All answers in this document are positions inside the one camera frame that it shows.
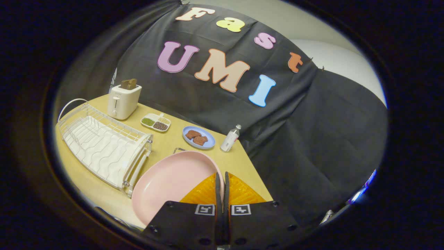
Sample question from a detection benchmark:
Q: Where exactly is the white divided dish with grains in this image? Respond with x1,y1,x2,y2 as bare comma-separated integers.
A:
140,113,171,133

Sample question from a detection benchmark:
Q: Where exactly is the pink plate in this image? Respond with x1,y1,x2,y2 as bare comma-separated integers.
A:
131,150,225,227

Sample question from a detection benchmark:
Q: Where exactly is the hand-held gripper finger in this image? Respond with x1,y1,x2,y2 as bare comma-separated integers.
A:
223,171,301,249
143,172,224,248

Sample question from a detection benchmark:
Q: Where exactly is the white toaster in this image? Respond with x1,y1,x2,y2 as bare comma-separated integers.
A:
107,84,142,120

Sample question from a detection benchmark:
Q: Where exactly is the blue plate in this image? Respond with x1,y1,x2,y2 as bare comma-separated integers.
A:
182,126,216,150

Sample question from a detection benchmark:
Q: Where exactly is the white wire dish rack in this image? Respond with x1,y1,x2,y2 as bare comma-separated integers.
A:
57,98,154,198

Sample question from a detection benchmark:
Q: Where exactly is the black backdrop cloth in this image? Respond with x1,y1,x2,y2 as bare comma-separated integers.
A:
55,0,388,230

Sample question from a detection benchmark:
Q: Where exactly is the clear plastic water bottle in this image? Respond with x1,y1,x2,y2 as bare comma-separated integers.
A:
220,124,242,152

